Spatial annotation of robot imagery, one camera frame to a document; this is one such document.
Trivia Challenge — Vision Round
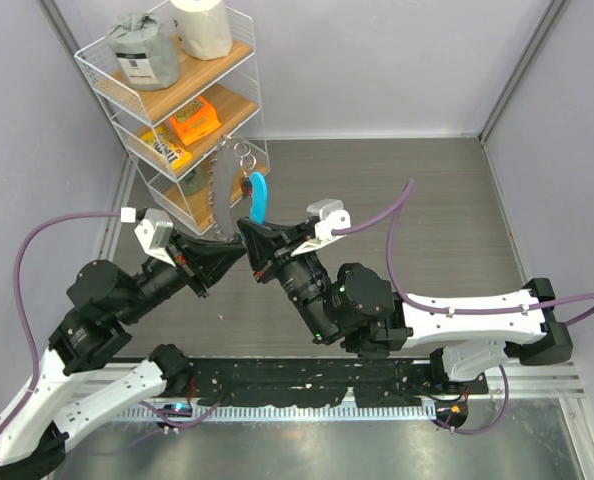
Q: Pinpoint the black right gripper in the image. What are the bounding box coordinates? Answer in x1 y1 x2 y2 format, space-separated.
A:
238 218 340 346

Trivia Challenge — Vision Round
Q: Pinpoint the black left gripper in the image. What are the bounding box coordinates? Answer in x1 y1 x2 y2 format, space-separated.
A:
119 225 246 323

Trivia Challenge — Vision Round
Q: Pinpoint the metal key organizer blue handle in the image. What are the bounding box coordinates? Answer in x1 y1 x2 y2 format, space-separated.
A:
205 133 270 244

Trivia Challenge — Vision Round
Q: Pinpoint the red key tag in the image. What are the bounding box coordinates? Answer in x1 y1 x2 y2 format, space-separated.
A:
240 176 253 197

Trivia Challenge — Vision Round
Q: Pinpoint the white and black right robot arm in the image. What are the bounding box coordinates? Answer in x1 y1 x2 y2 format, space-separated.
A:
237 212 573 394

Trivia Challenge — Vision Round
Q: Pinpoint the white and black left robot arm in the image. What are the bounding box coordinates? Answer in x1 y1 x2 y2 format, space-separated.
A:
0 233 245 479

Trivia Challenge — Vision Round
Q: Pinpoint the grey green cup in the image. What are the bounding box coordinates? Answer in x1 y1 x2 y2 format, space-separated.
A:
179 166 206 196

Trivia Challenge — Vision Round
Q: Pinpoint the yellow candy bag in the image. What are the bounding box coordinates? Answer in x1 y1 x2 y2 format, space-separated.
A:
140 126 194 170

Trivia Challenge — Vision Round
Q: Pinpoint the orange snack box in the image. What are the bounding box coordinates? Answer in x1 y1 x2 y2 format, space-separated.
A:
166 95 221 146

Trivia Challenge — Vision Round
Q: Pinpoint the grey wrapped paper roll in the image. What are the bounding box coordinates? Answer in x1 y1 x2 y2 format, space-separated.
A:
106 12 180 91

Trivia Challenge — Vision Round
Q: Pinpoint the white paper towel roll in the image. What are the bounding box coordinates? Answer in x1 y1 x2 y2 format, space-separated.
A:
171 0 233 61

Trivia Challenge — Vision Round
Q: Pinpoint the white wire wooden shelf rack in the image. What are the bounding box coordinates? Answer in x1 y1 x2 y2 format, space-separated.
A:
75 1 270 235

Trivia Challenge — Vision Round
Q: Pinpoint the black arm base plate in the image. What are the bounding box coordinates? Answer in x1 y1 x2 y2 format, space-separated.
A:
132 355 489 409

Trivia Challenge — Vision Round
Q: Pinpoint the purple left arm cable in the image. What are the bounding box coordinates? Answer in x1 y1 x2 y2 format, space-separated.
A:
0 210 128 466

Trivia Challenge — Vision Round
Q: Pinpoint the white slotted cable duct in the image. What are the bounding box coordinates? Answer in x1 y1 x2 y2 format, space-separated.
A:
64 402 437 423

